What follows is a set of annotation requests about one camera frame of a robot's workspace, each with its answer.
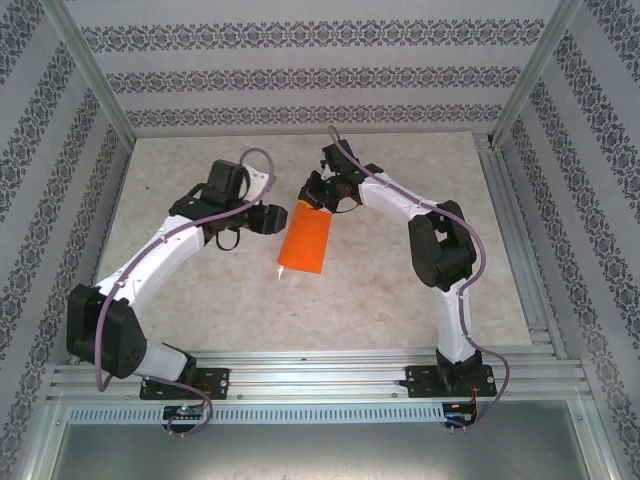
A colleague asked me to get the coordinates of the orange cloth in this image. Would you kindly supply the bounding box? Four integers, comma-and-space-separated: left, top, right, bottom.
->
277, 202, 335, 275

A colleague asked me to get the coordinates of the grey metal sheet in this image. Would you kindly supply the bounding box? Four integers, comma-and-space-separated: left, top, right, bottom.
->
27, 399, 626, 480

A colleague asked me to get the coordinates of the right gripper black cable loop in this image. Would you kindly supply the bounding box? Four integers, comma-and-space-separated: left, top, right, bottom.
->
332, 193, 364, 214

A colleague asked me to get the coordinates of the gripper black cable loop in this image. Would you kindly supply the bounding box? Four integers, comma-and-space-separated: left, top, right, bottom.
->
332, 193, 364, 214
214, 227, 244, 252

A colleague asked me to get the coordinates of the left gripper black cable loop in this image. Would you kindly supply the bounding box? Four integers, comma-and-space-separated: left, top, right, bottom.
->
214, 227, 244, 252

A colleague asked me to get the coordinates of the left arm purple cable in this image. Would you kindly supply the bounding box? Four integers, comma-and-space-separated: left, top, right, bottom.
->
94, 147, 279, 436

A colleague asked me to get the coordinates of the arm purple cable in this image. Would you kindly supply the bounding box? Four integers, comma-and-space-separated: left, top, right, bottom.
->
94, 147, 279, 436
327, 124, 511, 431

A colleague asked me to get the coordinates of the aluminium mounting rail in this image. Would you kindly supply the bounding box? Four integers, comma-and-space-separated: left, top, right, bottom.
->
47, 349, 589, 401

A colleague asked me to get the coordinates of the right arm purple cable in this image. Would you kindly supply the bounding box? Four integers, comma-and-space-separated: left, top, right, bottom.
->
327, 124, 511, 431

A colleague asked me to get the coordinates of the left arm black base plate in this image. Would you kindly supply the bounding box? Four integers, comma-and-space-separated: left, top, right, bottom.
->
139, 368, 231, 401

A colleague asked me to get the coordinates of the aluminium frame post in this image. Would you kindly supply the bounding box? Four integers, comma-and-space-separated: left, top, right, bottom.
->
42, 0, 137, 145
491, 0, 585, 147

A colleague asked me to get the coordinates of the aluminium side rail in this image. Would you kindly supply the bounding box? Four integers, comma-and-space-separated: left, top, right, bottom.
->
473, 133, 569, 359

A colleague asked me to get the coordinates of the slotted grey cable duct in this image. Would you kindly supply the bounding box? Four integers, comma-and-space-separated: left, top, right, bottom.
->
67, 403, 446, 424

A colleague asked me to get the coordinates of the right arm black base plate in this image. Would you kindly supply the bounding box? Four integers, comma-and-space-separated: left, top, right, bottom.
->
405, 364, 496, 400

